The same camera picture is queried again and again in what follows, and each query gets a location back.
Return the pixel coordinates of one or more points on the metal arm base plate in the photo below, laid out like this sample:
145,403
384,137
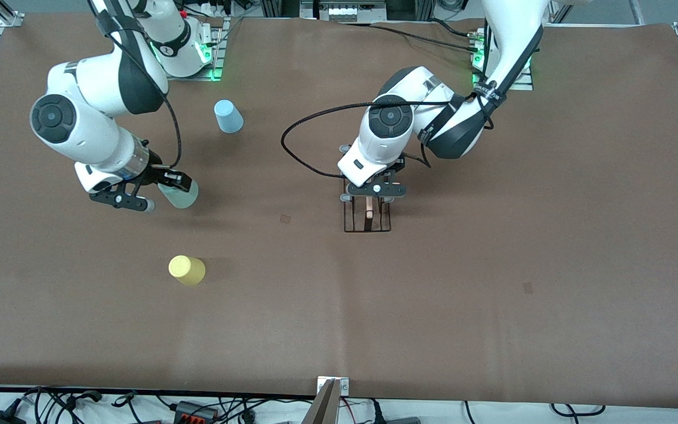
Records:
524,82
216,53

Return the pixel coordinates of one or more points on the black power adapter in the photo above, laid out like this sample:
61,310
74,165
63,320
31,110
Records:
0,417

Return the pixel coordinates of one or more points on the grey camera mount beam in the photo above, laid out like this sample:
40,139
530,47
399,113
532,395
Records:
324,409

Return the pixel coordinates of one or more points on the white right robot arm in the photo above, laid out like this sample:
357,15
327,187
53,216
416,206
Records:
92,88

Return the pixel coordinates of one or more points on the mint green cup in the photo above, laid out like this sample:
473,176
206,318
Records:
185,198

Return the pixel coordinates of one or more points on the white power strip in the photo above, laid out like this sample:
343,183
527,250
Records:
215,9

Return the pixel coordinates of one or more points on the grey rack device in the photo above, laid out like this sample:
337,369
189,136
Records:
342,10

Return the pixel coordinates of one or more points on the black orange connector block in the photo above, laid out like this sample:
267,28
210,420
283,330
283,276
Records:
195,412

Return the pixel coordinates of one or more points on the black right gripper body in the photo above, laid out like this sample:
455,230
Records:
155,174

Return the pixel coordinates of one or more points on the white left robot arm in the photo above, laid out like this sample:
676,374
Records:
386,141

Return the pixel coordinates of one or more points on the silver mount bracket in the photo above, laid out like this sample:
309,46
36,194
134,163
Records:
345,386

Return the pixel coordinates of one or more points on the aluminium corner bracket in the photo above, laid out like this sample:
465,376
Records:
12,17

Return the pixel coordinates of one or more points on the light blue cup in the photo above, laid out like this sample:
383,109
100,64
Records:
230,118

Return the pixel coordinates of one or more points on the brown table mat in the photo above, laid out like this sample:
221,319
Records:
374,324

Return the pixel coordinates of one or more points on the yellow cup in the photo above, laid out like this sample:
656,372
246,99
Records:
187,270

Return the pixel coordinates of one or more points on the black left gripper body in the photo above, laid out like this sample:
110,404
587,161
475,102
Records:
395,168

